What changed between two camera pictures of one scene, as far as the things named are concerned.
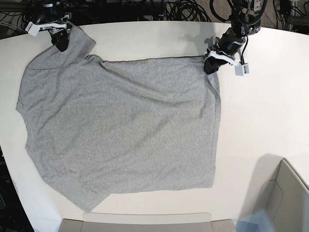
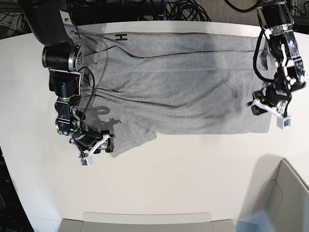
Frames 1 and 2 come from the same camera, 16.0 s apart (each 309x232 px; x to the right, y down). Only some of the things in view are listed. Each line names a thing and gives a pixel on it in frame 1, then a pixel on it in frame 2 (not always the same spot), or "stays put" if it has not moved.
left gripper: (60, 37) to (88, 138)
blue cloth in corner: (259, 221) stays put
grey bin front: (148, 222) stays put
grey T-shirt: (96, 126) to (140, 84)
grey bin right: (277, 188) stays put
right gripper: (230, 42) to (271, 96)
